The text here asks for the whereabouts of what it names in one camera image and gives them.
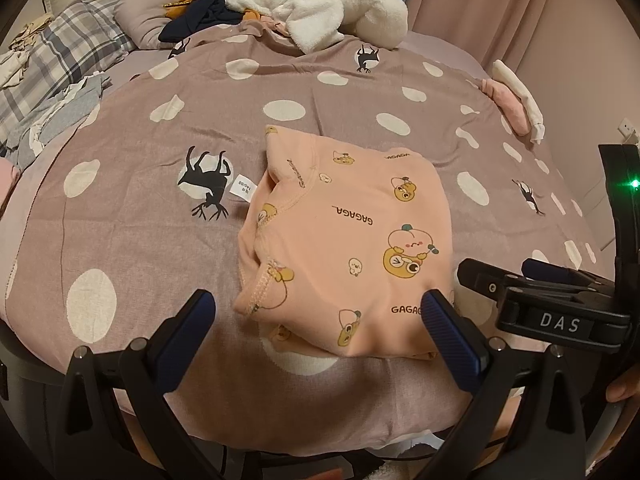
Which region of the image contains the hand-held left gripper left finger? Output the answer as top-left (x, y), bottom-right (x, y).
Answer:
top-left (54, 288), bottom-right (217, 480)

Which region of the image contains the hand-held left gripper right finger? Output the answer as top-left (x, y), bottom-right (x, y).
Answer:
top-left (421, 289), bottom-right (587, 480)

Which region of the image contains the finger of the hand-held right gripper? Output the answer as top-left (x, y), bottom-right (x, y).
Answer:
top-left (456, 258), bottom-right (516, 307)
top-left (521, 257), bottom-right (617, 288)

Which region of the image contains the peach cartoon print shirt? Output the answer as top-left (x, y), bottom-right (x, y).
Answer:
top-left (230, 124), bottom-right (454, 361)

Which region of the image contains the pile of light clothes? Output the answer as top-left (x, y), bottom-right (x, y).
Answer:
top-left (0, 14), bottom-right (55, 89)

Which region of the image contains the person's right hand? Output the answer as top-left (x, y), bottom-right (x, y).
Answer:
top-left (606, 366), bottom-right (640, 403)

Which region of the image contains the mauve polka dot bed cover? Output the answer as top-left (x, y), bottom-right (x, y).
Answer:
top-left (0, 24), bottom-right (617, 455)

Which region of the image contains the pink folded cloth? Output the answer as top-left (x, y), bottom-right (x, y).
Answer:
top-left (479, 77), bottom-right (532, 137)

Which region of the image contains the white folded cloth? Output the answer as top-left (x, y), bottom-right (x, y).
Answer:
top-left (492, 59), bottom-right (546, 144)

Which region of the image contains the grey striped cloth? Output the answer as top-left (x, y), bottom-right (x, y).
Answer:
top-left (9, 74), bottom-right (112, 167)

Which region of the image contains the pink curtain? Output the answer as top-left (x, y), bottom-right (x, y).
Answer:
top-left (404, 0), bottom-right (606, 77)

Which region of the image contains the grey plaid pillow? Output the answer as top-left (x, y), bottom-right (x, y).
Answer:
top-left (0, 0), bottom-right (137, 157)

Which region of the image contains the mauve pillow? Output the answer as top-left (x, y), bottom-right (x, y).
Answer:
top-left (114, 0), bottom-right (217, 52)

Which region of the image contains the navy garment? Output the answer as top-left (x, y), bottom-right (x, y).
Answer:
top-left (158, 0), bottom-right (247, 44)

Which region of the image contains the white fluffy garment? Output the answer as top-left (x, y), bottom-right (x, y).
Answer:
top-left (212, 0), bottom-right (409, 54)

